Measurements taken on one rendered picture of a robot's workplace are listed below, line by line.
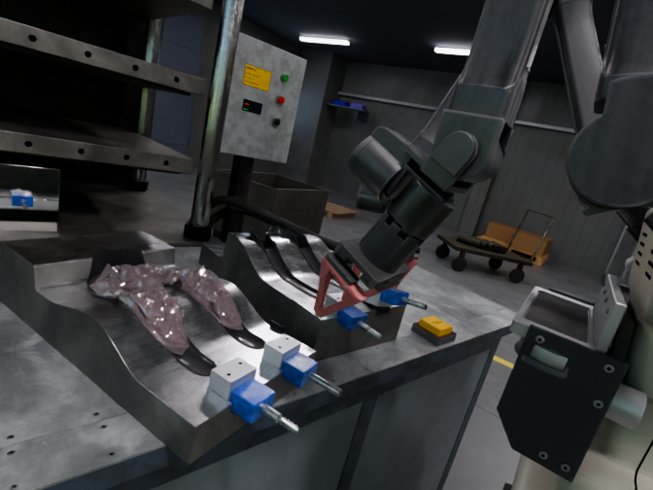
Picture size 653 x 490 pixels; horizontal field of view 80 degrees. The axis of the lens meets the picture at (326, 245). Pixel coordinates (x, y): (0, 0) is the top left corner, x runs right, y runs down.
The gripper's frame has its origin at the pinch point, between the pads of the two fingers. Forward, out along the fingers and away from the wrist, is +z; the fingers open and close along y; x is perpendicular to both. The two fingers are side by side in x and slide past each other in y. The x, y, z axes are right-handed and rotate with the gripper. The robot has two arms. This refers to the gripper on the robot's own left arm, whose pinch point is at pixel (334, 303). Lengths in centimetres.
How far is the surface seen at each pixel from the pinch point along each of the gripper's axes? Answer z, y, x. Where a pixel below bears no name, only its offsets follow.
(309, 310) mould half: 15.0, -15.0, -6.6
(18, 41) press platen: 20, 2, -98
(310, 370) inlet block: 13.1, -3.1, 3.3
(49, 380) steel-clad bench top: 30.3, 20.8, -17.3
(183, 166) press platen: 36, -39, -78
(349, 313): 10.9, -18.6, -1.5
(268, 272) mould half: 22.5, -22.2, -21.8
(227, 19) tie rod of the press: -7, -42, -91
